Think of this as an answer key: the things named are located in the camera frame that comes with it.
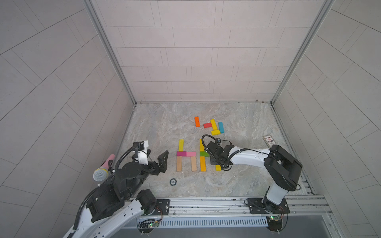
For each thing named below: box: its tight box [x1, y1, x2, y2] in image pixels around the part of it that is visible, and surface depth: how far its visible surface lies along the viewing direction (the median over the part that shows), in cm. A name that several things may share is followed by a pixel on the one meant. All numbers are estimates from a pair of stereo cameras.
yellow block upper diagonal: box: [210, 119, 218, 131], surface depth 104 cm
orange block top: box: [194, 116, 201, 128], surface depth 107 cm
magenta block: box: [176, 151, 188, 157], surface depth 90 cm
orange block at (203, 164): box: [199, 156, 207, 172], surface depth 86 cm
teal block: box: [218, 121, 225, 134], surface depth 104 cm
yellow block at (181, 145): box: [178, 139, 185, 152], surface depth 93 cm
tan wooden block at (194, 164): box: [190, 156, 197, 172], surface depth 86 cm
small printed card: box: [261, 134, 277, 149], surface depth 96 cm
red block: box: [203, 122, 213, 128], surface depth 105 cm
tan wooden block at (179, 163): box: [176, 156, 183, 172], surface depth 86 cm
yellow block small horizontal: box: [211, 129, 221, 136], surface depth 101 cm
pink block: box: [186, 151, 196, 158], surface depth 91 cm
